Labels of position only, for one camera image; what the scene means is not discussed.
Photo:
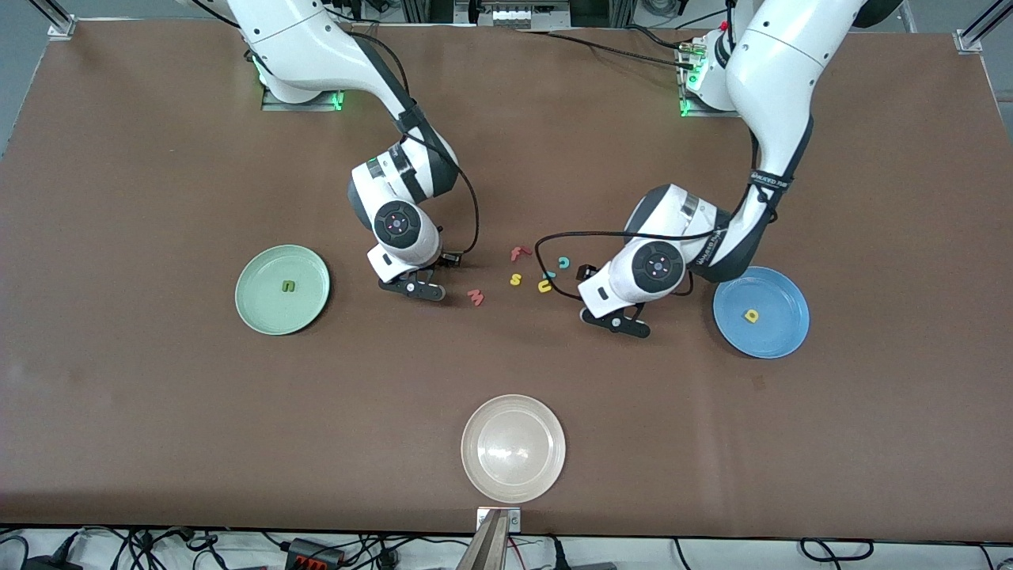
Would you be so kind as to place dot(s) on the red letter w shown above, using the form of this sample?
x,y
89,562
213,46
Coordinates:
x,y
475,297

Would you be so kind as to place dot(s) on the grey socket strip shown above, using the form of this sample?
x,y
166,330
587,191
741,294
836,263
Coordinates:
x,y
518,14

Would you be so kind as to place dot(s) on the black red power strip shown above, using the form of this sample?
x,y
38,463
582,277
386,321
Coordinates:
x,y
315,552

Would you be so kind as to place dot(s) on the blue plate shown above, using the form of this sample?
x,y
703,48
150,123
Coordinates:
x,y
779,332

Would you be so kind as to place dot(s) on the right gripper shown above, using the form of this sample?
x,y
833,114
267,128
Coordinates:
x,y
449,260

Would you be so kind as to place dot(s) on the red letter f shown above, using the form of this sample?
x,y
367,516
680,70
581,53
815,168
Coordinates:
x,y
517,253

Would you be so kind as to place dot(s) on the green plate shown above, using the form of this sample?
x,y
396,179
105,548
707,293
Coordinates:
x,y
269,309

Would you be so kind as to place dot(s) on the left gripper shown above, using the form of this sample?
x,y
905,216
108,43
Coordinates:
x,y
586,274

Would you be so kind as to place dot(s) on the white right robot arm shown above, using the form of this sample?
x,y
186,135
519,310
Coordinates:
x,y
316,47

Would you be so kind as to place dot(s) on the aluminium camera post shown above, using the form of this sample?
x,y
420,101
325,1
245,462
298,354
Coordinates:
x,y
484,550

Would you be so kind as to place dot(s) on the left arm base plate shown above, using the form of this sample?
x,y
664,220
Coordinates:
x,y
692,110

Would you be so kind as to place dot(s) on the white plate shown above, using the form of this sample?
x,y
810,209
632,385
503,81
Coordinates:
x,y
514,449

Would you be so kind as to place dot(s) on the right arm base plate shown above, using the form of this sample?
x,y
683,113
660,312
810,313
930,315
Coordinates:
x,y
316,104

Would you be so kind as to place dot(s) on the metal post bracket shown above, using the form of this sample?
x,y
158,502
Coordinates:
x,y
515,518

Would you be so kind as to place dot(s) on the aluminium frame profile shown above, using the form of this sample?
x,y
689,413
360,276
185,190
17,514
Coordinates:
x,y
981,28
54,22

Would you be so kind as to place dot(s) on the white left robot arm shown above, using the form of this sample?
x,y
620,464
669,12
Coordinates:
x,y
775,71

